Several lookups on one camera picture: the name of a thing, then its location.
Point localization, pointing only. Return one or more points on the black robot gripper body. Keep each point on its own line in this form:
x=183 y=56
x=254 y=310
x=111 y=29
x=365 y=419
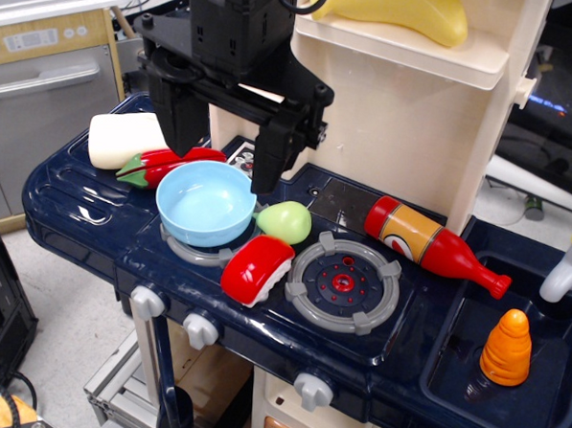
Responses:
x=236 y=55

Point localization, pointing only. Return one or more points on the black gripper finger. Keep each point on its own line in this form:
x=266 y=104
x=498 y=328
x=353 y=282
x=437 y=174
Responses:
x=182 y=116
x=280 y=143

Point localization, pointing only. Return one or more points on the orange toy carrot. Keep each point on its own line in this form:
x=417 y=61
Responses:
x=506 y=356

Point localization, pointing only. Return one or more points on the light blue plastic bowl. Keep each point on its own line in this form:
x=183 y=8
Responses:
x=205 y=204

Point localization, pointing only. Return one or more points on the red toy chili pepper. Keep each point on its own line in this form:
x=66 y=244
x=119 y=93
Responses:
x=146 y=170

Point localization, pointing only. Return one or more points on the white toy mayonnaise bottle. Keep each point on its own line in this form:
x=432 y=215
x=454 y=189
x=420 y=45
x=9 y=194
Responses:
x=115 y=138

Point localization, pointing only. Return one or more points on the green toy pear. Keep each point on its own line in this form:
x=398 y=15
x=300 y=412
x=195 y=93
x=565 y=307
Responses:
x=289 y=221

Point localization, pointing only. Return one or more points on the red and white toy sushi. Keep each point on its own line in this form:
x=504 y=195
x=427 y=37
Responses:
x=255 y=269

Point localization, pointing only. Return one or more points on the grey left stove burner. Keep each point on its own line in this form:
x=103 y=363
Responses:
x=214 y=257

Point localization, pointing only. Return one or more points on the grey stove burner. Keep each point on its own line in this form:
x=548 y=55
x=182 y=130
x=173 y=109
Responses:
x=214 y=257
x=343 y=286

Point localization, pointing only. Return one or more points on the wooden toy dishwasher cabinet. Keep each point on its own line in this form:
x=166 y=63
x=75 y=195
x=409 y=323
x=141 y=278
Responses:
x=58 y=67

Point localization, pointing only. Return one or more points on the cream toy kitchen shelf unit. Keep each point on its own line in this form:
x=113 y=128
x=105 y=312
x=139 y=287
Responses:
x=415 y=119

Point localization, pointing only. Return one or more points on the grey right stove burner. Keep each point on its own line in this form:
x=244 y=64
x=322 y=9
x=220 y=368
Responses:
x=343 y=286

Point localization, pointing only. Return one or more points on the red toy ketchup bottle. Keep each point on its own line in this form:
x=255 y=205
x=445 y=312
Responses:
x=430 y=245

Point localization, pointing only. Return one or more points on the grey left stove knob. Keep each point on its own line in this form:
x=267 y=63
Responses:
x=146 y=303

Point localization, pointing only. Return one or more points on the grey stove knob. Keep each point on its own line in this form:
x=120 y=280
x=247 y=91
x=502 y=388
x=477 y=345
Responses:
x=146 y=303
x=313 y=391
x=201 y=331

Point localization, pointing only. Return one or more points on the navy toy kitchen counter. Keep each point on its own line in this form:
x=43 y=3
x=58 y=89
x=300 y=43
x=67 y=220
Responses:
x=420 y=369

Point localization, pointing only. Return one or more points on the grey middle stove knob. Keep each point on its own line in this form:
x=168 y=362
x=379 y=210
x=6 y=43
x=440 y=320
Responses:
x=201 y=331

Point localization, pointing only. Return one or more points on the yellow toy banana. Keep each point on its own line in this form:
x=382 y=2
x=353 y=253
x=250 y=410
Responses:
x=443 y=21

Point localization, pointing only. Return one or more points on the grey right stove knob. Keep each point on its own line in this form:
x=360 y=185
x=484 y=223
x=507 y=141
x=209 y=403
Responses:
x=313 y=391

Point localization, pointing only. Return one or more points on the aluminium extrusion frame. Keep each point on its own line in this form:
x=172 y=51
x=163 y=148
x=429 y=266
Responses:
x=118 y=392

